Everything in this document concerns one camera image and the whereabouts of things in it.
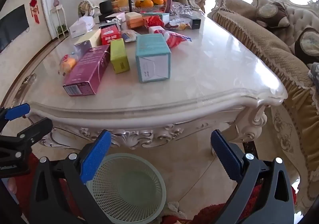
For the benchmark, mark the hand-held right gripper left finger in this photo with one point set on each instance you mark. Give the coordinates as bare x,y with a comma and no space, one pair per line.
96,156

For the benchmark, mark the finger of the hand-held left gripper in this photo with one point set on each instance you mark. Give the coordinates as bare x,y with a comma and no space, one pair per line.
32,131
16,111

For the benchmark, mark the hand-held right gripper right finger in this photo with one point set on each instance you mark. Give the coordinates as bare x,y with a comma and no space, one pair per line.
225,156

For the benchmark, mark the pale green mesh waste basket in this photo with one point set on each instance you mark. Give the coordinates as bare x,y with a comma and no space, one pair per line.
127,189

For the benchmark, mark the person's left hand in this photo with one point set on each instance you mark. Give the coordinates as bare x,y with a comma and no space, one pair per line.
12,186

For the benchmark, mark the red cloth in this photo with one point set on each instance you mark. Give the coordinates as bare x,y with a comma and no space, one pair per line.
214,212

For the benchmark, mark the magenta cardboard box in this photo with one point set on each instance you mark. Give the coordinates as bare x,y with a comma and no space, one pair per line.
86,74

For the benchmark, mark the silver purple packet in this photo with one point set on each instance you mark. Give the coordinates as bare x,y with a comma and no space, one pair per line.
83,47

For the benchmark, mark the ornate white marble coffee table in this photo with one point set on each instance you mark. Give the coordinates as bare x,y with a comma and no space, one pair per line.
199,64

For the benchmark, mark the yellow-green small box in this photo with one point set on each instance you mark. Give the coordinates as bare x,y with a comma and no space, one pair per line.
119,55

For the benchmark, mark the pale yellow box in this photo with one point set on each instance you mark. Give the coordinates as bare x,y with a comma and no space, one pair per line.
93,38

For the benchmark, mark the white tissue box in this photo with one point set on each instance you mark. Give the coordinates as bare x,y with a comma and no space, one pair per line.
81,27

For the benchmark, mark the white plant stand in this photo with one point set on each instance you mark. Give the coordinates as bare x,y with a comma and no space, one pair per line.
59,10

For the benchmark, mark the teal box with white end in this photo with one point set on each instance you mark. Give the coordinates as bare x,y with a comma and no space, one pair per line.
153,60

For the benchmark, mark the pink vase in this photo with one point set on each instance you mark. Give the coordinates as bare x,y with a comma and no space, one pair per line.
55,1

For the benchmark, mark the red box with white label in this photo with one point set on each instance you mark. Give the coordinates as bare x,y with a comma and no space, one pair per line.
109,35

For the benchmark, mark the grey cloth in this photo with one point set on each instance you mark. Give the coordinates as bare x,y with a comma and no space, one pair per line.
314,72

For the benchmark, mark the white bread packet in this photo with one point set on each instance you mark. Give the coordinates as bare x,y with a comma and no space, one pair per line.
129,35

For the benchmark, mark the grey flat box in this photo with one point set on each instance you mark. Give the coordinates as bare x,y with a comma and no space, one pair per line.
111,25

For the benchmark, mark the red and white snack bag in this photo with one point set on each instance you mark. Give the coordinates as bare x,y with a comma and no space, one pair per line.
175,38

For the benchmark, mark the flat black box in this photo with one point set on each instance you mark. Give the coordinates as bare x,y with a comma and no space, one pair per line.
105,18

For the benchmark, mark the sofa with beige fringed cover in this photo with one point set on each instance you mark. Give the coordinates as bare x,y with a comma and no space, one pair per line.
249,29

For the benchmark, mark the black rectangular box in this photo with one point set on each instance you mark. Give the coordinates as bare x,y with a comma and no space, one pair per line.
194,22

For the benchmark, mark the black speaker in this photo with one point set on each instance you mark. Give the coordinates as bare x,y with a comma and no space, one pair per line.
106,7

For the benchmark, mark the orange cardboard box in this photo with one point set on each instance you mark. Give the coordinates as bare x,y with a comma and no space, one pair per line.
134,24

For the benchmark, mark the round brown patterned cushion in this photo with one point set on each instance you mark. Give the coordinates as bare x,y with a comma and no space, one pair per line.
273,13
307,44

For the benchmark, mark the pale pink box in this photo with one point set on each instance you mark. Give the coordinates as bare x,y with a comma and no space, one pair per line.
117,17

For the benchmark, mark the small white box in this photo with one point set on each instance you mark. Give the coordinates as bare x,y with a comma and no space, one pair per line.
155,29

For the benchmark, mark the crumpled red foil wrapper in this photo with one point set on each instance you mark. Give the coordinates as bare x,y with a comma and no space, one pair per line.
154,21

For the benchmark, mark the glass fruit tray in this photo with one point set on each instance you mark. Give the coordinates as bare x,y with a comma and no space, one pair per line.
134,9

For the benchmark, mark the set of clear glass cups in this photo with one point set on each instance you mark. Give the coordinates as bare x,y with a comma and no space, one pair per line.
183,9

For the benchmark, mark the black wall television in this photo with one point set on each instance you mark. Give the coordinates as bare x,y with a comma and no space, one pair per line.
12,27

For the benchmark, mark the red knot wall ornament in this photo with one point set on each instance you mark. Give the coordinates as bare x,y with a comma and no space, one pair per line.
34,4

